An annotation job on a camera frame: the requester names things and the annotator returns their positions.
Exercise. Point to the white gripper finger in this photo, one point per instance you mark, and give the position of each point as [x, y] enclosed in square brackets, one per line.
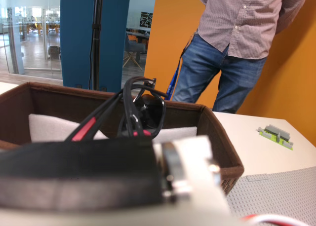
[195, 157]

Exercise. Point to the black glasses with red pads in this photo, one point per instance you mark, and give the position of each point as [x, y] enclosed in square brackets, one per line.
[150, 112]

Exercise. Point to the brown fabric bin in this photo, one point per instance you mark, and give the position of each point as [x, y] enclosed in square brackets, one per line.
[74, 105]

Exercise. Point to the small grey flat plate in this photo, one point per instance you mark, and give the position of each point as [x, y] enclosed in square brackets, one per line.
[256, 177]

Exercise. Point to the green and grey brick model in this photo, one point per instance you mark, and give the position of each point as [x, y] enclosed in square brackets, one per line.
[276, 136]

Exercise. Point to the grey studded baseplate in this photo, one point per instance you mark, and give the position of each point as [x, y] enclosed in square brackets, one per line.
[271, 199]

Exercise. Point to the grey chair with wooden legs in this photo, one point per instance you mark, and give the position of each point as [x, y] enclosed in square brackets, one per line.
[133, 48]

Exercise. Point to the person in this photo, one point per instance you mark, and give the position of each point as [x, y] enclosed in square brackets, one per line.
[234, 26]

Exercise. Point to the black circuit pattern poster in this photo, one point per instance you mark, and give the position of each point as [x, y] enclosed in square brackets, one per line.
[146, 20]

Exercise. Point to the white foam pad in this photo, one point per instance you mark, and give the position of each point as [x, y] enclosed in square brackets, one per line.
[44, 129]

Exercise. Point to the black pole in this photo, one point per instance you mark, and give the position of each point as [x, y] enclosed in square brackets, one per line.
[96, 38]

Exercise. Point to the blue pillar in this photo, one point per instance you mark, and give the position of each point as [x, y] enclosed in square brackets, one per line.
[74, 38]

